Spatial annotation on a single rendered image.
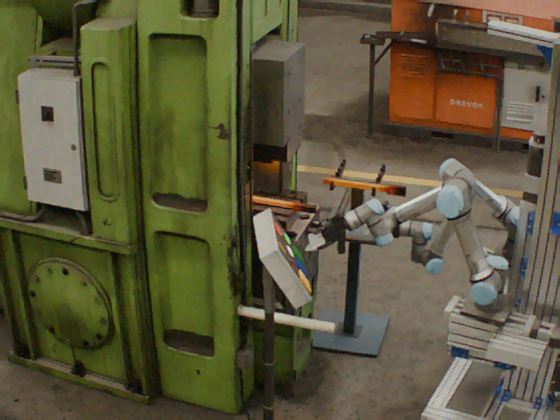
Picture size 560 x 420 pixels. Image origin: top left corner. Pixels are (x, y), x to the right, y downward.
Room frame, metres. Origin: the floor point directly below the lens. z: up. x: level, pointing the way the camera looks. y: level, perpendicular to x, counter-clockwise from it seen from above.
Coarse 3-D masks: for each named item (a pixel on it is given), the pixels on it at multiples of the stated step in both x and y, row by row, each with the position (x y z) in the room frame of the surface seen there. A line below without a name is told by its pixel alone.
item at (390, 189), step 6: (324, 180) 4.04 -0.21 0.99; (330, 180) 4.04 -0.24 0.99; (336, 180) 4.04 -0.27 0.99; (342, 180) 4.04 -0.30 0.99; (348, 180) 4.04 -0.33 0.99; (348, 186) 4.01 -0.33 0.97; (354, 186) 4.00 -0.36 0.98; (360, 186) 3.99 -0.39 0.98; (366, 186) 3.98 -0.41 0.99; (372, 186) 3.98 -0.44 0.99; (378, 186) 3.98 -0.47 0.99; (384, 186) 3.98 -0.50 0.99; (390, 186) 3.96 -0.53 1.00; (396, 186) 3.96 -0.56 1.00; (402, 186) 3.96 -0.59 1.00; (390, 192) 3.96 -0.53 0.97; (396, 192) 3.95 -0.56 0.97; (402, 192) 3.94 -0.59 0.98
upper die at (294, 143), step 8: (296, 136) 3.75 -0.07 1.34; (256, 144) 3.68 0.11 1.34; (288, 144) 3.65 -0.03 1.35; (296, 144) 3.76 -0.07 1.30; (256, 152) 3.68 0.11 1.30; (264, 152) 3.66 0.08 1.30; (272, 152) 3.65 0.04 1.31; (280, 152) 3.64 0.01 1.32; (288, 152) 3.65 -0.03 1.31; (272, 160) 3.65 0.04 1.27; (280, 160) 3.64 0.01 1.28; (288, 160) 3.64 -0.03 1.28
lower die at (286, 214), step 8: (280, 200) 3.82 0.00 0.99; (288, 200) 3.82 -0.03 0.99; (296, 200) 3.82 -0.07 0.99; (264, 208) 3.74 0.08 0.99; (272, 208) 3.74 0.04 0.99; (280, 208) 3.74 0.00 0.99; (288, 208) 3.73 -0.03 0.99; (280, 216) 3.68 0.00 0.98; (288, 216) 3.67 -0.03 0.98; (296, 216) 3.77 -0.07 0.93; (280, 224) 3.64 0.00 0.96; (288, 224) 3.66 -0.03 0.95
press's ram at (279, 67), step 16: (256, 48) 3.77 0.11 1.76; (272, 48) 3.77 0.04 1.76; (288, 48) 3.77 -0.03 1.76; (304, 48) 3.85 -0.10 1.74; (256, 64) 3.62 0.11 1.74; (272, 64) 3.60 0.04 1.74; (288, 64) 3.64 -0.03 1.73; (304, 64) 3.85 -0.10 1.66; (256, 80) 3.62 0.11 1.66; (272, 80) 3.60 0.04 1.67; (288, 80) 3.64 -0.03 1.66; (304, 80) 3.85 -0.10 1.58; (256, 96) 3.62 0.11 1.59; (272, 96) 3.60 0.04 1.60; (288, 96) 3.64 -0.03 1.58; (304, 96) 3.86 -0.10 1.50; (256, 112) 3.62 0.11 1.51; (272, 112) 3.60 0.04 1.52; (288, 112) 3.65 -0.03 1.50; (256, 128) 3.62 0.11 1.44; (272, 128) 3.60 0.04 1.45; (288, 128) 3.64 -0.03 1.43; (272, 144) 3.60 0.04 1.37
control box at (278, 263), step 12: (264, 216) 3.29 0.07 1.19; (264, 228) 3.19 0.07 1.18; (276, 228) 3.20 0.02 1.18; (264, 240) 3.11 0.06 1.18; (276, 240) 3.07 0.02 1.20; (264, 252) 3.02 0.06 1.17; (276, 252) 3.00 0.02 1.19; (288, 252) 3.14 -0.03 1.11; (276, 264) 3.00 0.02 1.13; (288, 264) 3.01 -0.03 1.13; (276, 276) 3.00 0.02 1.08; (288, 276) 3.00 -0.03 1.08; (288, 288) 3.00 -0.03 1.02; (300, 288) 3.01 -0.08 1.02; (300, 300) 3.01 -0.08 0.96
